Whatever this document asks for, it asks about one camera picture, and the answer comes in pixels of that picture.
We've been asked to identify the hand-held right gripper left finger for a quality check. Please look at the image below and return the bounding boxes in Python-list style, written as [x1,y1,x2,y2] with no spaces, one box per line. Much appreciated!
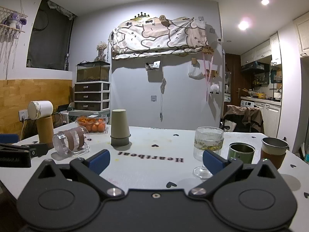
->
[36,149,125,200]

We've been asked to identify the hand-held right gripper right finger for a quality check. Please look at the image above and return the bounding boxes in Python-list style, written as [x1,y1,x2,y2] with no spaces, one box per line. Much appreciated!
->
[188,150,282,200]

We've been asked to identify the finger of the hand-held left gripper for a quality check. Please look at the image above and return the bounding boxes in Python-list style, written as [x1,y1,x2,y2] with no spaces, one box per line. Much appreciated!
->
[21,143,48,157]

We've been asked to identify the olive paper cup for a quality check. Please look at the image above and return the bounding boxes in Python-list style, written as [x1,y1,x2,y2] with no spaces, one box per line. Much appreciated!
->
[110,109,131,147]

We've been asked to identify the clear plastic cup brown band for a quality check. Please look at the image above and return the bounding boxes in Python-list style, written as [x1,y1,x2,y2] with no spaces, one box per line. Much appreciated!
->
[53,126,90,157]

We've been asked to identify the white paper cup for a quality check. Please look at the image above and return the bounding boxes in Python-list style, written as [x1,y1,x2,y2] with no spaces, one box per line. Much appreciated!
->
[27,100,53,120]

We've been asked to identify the steel cup brown sleeve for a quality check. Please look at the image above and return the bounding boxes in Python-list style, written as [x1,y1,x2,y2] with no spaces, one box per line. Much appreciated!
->
[260,137,289,170]

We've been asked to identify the brown cardboard tube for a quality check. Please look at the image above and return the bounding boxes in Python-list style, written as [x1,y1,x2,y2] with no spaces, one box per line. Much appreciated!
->
[36,116,54,149]

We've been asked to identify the ribbed glass goblet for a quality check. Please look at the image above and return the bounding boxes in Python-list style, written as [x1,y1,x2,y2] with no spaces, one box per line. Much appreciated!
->
[193,127,225,180]

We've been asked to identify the blue chair backrest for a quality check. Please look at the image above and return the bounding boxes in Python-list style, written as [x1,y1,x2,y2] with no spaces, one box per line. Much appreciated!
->
[0,134,19,143]

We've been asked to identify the green metal can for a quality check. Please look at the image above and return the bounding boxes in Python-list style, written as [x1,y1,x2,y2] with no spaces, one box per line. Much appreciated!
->
[228,142,256,165]

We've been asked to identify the plastic box of oranges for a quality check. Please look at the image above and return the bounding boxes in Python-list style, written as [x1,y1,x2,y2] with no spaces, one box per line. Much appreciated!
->
[76,115,109,134]

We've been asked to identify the chair with brown jacket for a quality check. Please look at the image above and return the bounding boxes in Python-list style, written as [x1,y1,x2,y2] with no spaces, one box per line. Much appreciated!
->
[222,105,264,133]

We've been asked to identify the plastic drawer unit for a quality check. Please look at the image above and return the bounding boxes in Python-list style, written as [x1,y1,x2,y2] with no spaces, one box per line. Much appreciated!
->
[74,81,111,112]

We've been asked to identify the white kitchen counter cabinet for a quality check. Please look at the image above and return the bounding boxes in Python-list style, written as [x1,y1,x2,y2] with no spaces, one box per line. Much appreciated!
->
[240,97,282,136]

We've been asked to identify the pink ribbon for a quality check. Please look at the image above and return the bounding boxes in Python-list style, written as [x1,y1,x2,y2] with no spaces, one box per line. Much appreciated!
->
[202,52,214,101]

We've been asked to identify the glass fish tank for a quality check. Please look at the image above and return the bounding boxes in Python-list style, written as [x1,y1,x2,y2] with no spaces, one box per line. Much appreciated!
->
[76,61,111,83]

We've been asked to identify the white hanging bag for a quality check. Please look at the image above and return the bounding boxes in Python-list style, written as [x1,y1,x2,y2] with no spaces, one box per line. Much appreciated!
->
[188,65,205,80]

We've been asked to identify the black range hood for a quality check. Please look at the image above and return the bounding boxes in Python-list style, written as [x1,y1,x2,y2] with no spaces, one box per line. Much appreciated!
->
[241,61,270,73]

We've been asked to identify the dark window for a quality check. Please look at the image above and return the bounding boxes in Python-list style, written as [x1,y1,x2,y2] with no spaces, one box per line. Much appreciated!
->
[26,0,77,71]

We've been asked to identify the dried flower bouquet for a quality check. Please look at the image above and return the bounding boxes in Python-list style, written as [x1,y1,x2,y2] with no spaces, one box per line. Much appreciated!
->
[95,41,108,62]

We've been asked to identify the macrame hanging shelf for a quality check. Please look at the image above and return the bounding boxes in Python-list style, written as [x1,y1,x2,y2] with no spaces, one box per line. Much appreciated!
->
[0,6,27,71]

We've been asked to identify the white upper kitchen cabinets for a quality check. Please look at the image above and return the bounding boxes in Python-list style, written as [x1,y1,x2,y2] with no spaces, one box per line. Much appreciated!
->
[240,12,309,66]

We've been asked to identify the purple plush toy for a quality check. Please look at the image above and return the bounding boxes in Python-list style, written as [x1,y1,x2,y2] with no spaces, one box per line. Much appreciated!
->
[2,12,28,30]

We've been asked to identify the printed blanket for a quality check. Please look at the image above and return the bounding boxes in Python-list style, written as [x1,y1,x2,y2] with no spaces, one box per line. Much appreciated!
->
[111,16,210,60]

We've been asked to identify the gold crown decoration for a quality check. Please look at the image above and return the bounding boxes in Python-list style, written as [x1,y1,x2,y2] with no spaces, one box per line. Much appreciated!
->
[131,12,148,21]

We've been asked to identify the wall mounted clear holder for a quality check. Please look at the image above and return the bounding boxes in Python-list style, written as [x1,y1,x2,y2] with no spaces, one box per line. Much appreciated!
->
[145,61,161,71]

